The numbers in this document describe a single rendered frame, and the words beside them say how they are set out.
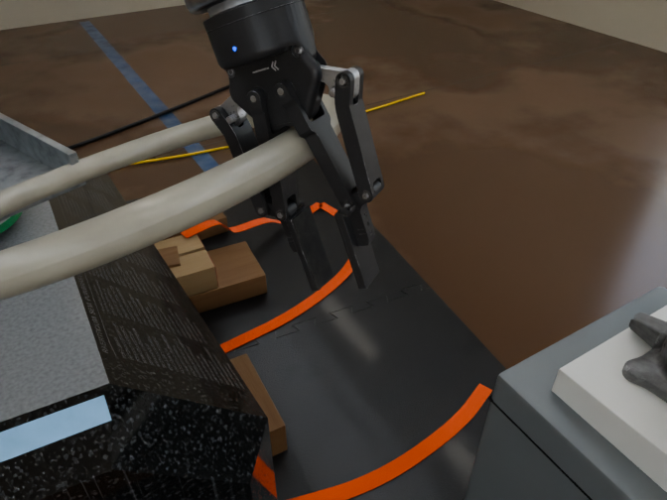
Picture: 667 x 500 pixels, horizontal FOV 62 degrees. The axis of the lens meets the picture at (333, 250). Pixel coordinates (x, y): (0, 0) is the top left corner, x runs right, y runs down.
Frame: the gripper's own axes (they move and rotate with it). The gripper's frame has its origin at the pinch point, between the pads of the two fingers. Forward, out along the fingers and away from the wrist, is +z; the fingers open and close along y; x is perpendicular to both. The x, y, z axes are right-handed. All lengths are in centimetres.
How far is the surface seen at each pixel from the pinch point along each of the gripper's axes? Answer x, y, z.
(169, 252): -93, 131, 39
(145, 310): -25, 63, 21
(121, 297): -23, 65, 17
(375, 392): -85, 60, 91
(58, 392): 2, 52, 18
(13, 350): -1, 63, 13
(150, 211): 13.8, 3.1, -10.2
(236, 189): 8.7, 0.2, -9.1
